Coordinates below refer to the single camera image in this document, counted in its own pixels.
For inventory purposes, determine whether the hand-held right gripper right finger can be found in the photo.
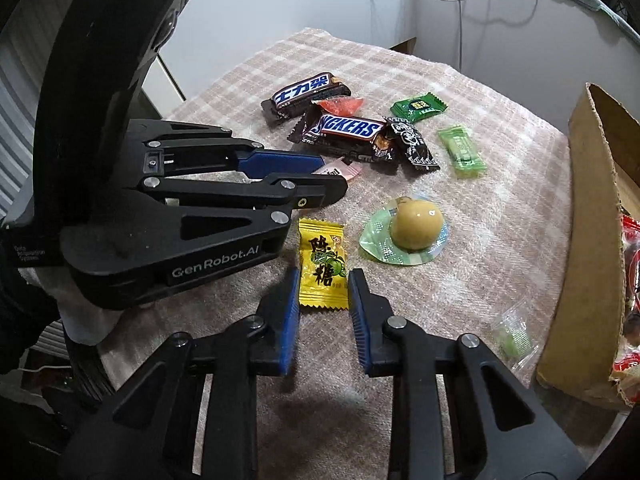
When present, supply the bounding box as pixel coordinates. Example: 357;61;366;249
347;268;588;480

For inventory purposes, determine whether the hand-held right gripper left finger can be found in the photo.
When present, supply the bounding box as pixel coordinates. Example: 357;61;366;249
60;266;301;480

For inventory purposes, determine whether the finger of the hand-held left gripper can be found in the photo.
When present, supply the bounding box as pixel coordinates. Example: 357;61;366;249
126;119;326;183
141;172;349;257

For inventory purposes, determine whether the pink candy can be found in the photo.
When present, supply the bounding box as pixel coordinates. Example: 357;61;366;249
310;156;363;181

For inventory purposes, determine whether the yellow candy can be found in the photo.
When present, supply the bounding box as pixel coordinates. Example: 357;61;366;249
297;217;350;312

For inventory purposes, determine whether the dark green candy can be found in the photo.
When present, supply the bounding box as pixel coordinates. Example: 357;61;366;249
390;92;447;124

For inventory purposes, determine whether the light green candy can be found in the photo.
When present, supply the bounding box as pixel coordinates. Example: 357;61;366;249
438;125;488;180

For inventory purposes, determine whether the cardboard box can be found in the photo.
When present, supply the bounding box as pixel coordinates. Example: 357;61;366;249
536;82;640;411

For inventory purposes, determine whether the brown chocolate bar blue lettering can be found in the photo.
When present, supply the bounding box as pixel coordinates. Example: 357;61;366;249
287;105;401;174

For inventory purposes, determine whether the chocolate bar with white characters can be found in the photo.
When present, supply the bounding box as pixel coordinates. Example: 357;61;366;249
260;71;352;126

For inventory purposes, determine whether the red wrapped candy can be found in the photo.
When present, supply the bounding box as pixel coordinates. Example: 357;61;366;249
314;97;366;119

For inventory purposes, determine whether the beige round snack green wrapper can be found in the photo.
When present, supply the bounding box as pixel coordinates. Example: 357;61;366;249
359;195;451;265

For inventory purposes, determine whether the black and white candy packet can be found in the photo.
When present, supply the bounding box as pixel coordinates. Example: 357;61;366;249
382;115;441;172

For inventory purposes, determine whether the clear wrapped green candy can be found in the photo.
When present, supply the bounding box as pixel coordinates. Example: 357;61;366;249
490;307;536;361

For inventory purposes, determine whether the pink checked blanket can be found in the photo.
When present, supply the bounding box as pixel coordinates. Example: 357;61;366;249
17;27;616;480

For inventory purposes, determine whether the grey ribbed radiator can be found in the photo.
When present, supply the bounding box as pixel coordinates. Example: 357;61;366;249
0;40;47;222

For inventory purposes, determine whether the red snack packet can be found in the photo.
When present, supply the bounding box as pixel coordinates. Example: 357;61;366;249
610;212;640;382

